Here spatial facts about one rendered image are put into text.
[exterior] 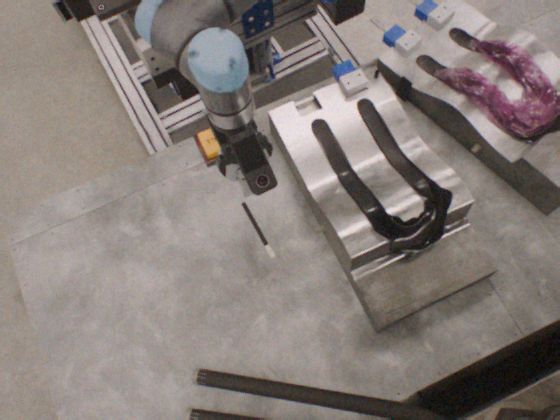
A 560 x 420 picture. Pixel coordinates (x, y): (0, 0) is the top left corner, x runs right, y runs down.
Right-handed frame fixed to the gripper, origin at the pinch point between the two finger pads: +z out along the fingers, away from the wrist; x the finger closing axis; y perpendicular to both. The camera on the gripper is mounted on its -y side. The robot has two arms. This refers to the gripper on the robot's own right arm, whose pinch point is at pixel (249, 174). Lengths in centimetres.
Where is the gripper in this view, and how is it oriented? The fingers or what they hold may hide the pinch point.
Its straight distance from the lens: 100.6
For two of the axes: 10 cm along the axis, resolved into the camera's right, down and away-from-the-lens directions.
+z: 0.4, 3.5, 9.4
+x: -9.1, 4.1, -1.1
